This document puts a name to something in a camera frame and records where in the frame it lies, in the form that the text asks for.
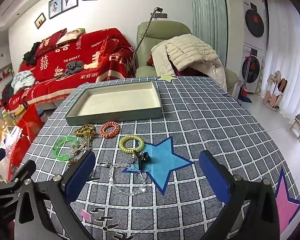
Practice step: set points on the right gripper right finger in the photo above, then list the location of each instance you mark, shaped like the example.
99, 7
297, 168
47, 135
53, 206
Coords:
261, 220

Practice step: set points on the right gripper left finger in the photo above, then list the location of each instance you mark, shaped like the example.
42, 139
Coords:
32, 220

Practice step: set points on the green plastic bangle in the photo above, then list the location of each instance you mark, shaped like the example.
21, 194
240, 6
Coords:
62, 149

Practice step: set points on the beige rabbit hair clip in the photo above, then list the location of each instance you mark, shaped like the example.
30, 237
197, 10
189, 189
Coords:
77, 147

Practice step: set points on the black claw hair clip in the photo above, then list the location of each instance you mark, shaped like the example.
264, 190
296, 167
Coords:
143, 157

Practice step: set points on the silver metal hair clip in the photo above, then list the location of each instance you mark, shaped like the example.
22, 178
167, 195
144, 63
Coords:
88, 142

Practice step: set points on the grey-green jewelry tray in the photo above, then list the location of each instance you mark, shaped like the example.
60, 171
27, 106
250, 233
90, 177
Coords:
122, 102

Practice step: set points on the pink star sticker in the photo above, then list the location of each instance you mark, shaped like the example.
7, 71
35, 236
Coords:
287, 207

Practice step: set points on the red gift bag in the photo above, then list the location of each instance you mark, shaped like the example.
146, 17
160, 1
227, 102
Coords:
30, 123

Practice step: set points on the white green folded cloth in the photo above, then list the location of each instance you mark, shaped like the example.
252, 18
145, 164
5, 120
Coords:
22, 80

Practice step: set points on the small wooden stool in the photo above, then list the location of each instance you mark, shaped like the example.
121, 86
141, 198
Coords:
298, 123

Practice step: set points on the dark clothes on sofa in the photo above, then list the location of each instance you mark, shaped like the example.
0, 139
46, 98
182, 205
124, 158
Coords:
29, 57

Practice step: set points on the grey cloth on sofa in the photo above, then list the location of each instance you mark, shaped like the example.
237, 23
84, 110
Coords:
72, 67

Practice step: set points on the blue star sticker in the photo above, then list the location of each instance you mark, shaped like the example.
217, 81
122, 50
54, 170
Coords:
162, 162

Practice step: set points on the blue checked tablecloth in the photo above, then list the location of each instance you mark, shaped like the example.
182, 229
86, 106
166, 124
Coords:
199, 116

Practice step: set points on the red cushion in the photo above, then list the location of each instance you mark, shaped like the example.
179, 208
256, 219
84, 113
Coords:
49, 43

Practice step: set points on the red covered sofa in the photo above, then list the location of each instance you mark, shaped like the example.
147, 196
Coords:
106, 54

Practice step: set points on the slipper rack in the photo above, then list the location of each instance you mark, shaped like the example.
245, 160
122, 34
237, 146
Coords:
276, 86

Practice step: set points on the portrait print pillow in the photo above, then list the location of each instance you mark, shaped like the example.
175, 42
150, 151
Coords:
70, 36

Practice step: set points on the yellow-green star sticker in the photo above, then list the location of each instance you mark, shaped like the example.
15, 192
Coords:
167, 78

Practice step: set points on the white washing machine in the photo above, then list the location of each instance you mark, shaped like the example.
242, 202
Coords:
251, 67

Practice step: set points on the white sheer curtain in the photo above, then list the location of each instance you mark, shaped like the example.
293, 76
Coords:
283, 53

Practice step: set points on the beige down jacket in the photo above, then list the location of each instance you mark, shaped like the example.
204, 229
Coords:
188, 51

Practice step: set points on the green armchair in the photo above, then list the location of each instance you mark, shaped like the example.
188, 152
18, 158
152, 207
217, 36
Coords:
157, 32

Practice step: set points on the white dryer on top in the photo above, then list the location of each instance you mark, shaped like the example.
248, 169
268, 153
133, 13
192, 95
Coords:
254, 23

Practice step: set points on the teal curtain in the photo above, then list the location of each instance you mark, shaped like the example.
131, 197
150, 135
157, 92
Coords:
210, 24

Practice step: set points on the wall painting left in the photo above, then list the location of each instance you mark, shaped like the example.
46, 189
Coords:
6, 71

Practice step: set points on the small photo frame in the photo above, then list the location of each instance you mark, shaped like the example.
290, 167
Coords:
40, 20

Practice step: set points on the double photo frame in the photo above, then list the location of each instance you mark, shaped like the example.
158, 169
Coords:
57, 7

